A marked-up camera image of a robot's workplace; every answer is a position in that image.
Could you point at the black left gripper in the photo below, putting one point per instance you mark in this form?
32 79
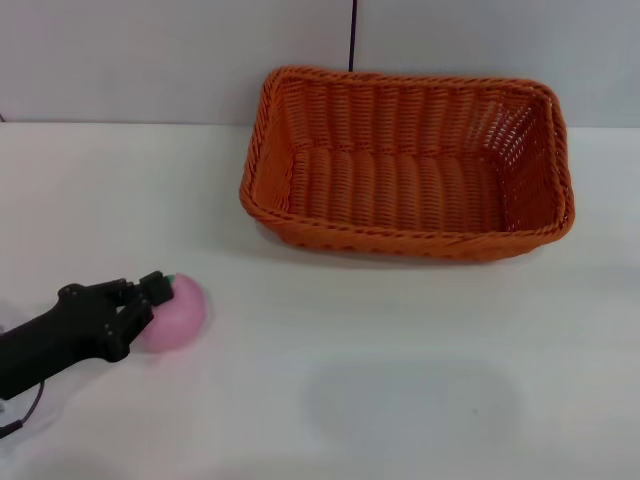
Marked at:
65 330

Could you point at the pink peach toy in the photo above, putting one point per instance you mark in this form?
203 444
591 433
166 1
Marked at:
180 315

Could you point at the orange woven plastic basket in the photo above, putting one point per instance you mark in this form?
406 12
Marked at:
400 200

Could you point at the black vertical wall strip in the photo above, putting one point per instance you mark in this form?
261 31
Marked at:
352 35

